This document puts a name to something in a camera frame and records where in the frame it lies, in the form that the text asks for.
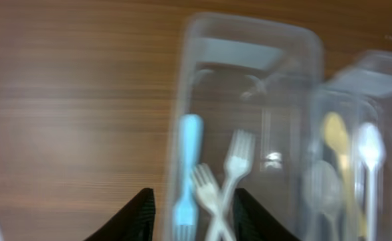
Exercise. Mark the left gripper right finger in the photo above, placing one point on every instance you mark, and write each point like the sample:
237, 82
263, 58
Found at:
252, 222

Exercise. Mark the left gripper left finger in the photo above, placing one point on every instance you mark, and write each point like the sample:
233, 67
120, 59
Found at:
135, 221

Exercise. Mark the white plastic fork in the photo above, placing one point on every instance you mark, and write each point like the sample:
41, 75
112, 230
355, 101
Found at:
238, 164
185, 211
207, 192

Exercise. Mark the yellow plastic spoon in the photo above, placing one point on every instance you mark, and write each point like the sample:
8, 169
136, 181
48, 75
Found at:
337, 138

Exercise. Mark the white plastic spoon pair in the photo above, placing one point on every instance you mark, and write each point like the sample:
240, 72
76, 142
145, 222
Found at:
372, 153

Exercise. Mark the clear plastic container right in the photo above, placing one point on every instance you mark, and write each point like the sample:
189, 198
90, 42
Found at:
359, 93

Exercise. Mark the clear plastic container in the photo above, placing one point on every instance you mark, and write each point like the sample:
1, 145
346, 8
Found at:
359, 93
258, 76

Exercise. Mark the clear plastic container left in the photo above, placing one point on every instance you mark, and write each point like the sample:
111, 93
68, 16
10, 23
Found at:
258, 76

